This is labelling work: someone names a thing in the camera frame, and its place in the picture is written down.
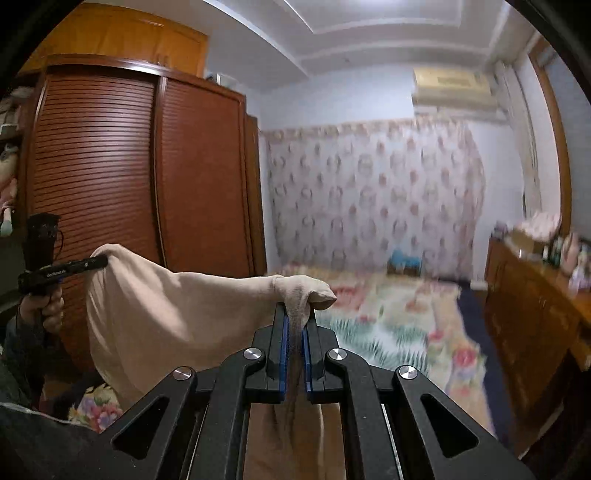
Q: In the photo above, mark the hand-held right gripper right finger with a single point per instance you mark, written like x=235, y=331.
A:
x=306, y=364

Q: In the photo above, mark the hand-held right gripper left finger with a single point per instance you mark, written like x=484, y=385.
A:
x=285, y=350

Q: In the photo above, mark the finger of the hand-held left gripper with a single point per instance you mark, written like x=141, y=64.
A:
x=92, y=264

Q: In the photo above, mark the beige printed t-shirt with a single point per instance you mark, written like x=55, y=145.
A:
x=161, y=314

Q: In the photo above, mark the person's left forearm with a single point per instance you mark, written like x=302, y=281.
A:
x=23, y=360

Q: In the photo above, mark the person's left hand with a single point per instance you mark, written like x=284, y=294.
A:
x=51, y=314

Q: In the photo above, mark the wooden louvered wardrobe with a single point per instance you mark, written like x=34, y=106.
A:
x=106, y=184

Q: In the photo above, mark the green leaf print blanket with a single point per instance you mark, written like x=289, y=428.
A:
x=383, y=337

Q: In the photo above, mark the box with blue cloth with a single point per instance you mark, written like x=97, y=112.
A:
x=404, y=262

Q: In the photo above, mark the person's dark top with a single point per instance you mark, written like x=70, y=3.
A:
x=55, y=443

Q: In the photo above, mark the dark blue bedsheet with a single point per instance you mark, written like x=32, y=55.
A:
x=475, y=314

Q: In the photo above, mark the circle print curtain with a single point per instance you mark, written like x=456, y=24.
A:
x=369, y=194

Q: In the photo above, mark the wooden overhead cabinet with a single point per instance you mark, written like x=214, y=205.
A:
x=115, y=41

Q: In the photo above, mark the wooden sideboard cabinet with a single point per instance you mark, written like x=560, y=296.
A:
x=521, y=300

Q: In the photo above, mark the pink jug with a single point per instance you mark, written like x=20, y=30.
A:
x=570, y=249

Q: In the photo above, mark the cream air conditioner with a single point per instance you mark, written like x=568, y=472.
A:
x=452, y=92

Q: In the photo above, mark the wooden window frame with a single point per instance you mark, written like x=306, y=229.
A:
x=551, y=115

